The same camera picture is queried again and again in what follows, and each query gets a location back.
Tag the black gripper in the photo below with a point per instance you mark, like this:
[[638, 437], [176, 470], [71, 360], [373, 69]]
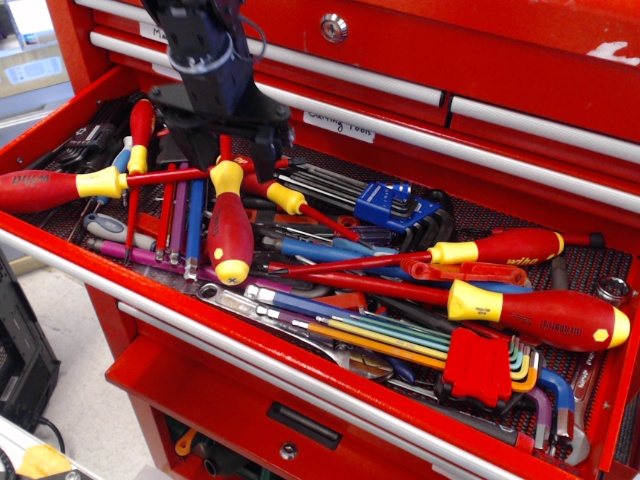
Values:
[[225, 100]]

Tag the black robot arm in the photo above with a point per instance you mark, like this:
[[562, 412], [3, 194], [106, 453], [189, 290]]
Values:
[[202, 35]]

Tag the black holder coloured hex keys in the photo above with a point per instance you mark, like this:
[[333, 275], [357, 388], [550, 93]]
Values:
[[179, 234]]

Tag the short red yellow screwdriver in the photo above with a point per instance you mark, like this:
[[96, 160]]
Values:
[[290, 200]]

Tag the white cutting tools label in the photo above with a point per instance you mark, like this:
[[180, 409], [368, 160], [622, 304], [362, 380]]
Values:
[[339, 127]]

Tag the small red screwdriver upper left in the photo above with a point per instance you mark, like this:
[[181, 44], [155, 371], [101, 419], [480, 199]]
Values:
[[142, 126]]

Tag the white markers label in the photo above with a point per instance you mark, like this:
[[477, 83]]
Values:
[[152, 32]]

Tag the black torx key set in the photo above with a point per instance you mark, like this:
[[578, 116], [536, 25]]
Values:
[[92, 146]]

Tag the magenta long hex key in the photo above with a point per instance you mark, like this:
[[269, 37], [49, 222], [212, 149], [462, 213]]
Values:
[[207, 273]]

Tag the silver chest lock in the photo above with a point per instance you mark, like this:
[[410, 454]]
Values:
[[333, 28]]

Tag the blue hex key set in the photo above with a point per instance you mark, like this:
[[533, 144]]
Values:
[[422, 218]]

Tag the large red screwdriver left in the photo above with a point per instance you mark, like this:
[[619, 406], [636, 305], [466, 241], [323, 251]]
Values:
[[32, 191]]

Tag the large red screwdriver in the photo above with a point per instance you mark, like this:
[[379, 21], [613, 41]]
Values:
[[565, 319], [32, 191]]

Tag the red tool chest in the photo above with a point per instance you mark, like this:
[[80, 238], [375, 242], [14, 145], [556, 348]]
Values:
[[555, 70]]

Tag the red plastic key holder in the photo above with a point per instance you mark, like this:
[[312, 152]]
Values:
[[466, 271]]

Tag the red wiha screwdriver right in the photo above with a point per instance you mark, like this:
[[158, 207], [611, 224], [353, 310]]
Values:
[[515, 246]]

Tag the black box on floor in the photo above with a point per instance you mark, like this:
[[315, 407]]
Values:
[[29, 368]]

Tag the red holder coloured hex keys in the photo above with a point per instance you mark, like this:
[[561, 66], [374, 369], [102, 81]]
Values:
[[490, 372]]

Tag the open red drawer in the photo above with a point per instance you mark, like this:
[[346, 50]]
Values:
[[304, 417]]

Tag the large red screwdriver right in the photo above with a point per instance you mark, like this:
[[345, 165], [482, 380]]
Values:
[[565, 319]]

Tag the silver socket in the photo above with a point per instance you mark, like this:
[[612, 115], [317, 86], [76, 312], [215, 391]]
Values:
[[613, 290]]

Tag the blue handled screwdriver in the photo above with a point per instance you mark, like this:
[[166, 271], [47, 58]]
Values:
[[340, 249]]

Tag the grey handled small screwdriver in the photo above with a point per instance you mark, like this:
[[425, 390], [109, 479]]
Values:
[[109, 228]]

